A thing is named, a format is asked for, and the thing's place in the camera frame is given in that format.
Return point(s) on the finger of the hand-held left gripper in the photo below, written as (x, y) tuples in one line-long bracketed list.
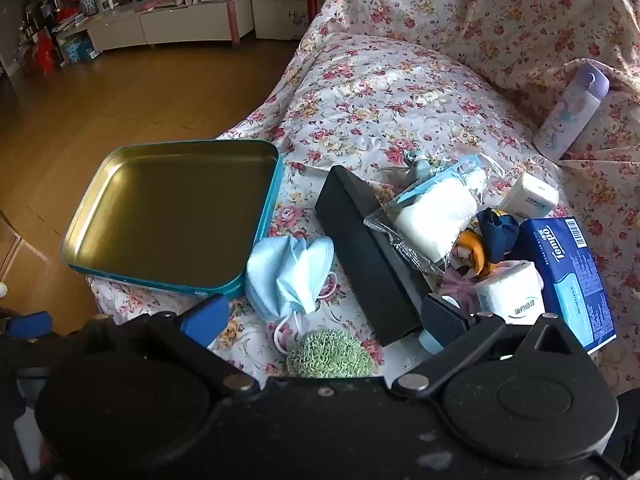
[(27, 324)]

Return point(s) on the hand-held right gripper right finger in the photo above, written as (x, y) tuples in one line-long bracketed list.
[(442, 321)]

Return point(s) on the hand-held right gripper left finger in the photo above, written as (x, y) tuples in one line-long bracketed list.
[(206, 314)]

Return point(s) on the pink plush cloth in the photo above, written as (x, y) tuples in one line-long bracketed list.
[(457, 285)]

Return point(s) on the blue face mask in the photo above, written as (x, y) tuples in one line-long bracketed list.
[(285, 272)]

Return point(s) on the navy yellow cartoon cloth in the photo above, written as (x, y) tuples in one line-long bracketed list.
[(495, 232)]

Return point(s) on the clear plastic bag white contents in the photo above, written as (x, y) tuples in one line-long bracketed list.
[(435, 215)]

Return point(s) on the teal metal tin box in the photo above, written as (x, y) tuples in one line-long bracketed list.
[(165, 210)]

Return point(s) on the green knitted ball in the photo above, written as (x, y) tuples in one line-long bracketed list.
[(330, 355)]

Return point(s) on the white paper roll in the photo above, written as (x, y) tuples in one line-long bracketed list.
[(510, 292)]

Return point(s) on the black rectangular box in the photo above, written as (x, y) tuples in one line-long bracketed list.
[(367, 255)]

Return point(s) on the blue tissue box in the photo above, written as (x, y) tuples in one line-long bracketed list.
[(570, 280)]

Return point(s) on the small white tissue pack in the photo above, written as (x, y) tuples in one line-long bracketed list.
[(530, 196)]

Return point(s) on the floral blanket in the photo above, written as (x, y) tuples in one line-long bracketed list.
[(400, 90)]

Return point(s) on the purple water bottle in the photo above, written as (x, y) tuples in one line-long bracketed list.
[(570, 112)]

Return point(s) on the white cardboard box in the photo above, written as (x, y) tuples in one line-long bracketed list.
[(277, 5)]

